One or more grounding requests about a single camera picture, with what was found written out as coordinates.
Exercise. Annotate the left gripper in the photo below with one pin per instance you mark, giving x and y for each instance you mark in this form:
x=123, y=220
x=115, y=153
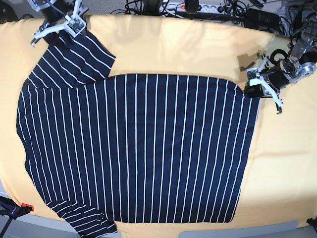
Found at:
x=280, y=75

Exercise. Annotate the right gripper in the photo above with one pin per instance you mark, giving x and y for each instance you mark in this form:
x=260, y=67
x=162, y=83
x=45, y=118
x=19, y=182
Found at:
x=55, y=21

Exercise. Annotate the navy white striped T-shirt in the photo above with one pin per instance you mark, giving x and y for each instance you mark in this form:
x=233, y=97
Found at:
x=132, y=148

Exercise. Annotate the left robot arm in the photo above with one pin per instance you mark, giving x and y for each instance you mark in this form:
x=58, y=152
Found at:
x=302, y=49

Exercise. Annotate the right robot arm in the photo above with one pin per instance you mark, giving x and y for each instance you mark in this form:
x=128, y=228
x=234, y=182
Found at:
x=40, y=5

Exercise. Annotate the yellow table cloth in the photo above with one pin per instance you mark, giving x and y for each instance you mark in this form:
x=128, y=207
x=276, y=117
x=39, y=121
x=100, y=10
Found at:
x=280, y=181

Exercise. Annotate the white power strip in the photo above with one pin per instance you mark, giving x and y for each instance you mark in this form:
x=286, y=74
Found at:
x=203, y=8

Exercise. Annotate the black clamp right corner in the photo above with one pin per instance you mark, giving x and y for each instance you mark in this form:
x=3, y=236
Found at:
x=312, y=222

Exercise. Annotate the blue clamp red tip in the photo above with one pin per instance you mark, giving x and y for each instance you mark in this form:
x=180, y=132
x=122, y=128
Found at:
x=9, y=208

